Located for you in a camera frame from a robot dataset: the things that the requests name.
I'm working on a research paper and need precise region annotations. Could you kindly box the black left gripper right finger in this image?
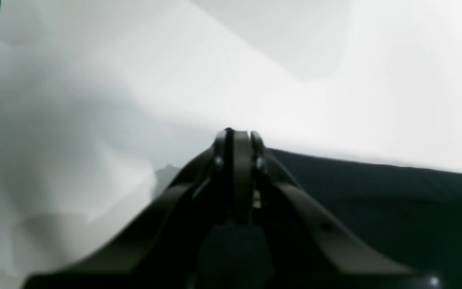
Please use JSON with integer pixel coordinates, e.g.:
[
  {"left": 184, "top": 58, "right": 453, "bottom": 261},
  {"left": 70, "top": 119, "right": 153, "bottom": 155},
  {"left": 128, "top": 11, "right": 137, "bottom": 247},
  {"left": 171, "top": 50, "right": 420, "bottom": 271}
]
[{"left": 233, "top": 130, "right": 444, "bottom": 289}]

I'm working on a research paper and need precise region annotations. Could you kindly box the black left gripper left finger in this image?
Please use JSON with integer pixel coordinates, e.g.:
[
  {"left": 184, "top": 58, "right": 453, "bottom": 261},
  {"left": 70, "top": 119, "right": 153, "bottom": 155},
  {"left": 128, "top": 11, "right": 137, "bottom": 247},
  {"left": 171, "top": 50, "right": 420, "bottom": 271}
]
[{"left": 24, "top": 128, "right": 233, "bottom": 289}]

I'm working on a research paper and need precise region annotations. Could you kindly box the black T-shirt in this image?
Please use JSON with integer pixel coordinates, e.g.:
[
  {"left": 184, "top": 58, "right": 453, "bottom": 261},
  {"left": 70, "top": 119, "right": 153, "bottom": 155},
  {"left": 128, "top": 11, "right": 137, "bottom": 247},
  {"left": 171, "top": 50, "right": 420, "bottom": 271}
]
[{"left": 272, "top": 149, "right": 462, "bottom": 289}]

